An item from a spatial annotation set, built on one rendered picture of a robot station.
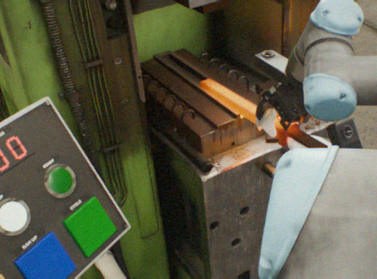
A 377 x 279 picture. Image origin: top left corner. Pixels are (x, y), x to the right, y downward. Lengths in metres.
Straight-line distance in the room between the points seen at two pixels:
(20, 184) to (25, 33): 0.32
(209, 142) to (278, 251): 0.76
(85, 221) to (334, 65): 0.47
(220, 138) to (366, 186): 0.78
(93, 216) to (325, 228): 0.56
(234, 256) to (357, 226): 0.94
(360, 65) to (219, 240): 0.62
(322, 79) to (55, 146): 0.45
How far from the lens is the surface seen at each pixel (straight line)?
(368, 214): 0.40
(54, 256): 0.85
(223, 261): 1.30
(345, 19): 0.83
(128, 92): 1.15
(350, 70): 0.78
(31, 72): 1.06
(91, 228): 0.89
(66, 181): 0.88
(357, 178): 0.40
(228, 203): 1.19
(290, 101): 0.97
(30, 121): 0.87
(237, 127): 1.17
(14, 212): 0.83
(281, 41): 1.37
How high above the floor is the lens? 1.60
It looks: 34 degrees down
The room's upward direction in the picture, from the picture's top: 6 degrees counter-clockwise
